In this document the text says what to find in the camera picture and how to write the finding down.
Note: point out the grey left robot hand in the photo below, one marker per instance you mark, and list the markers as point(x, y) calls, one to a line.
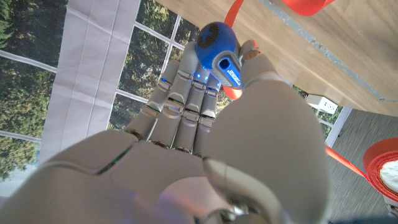
point(392, 209)

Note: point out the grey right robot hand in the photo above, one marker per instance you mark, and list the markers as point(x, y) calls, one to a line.
point(186, 171)

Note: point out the printed window backdrop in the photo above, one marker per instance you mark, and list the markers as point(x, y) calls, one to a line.
point(93, 62)

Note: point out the wooden table surface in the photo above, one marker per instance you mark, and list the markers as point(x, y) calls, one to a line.
point(314, 43)

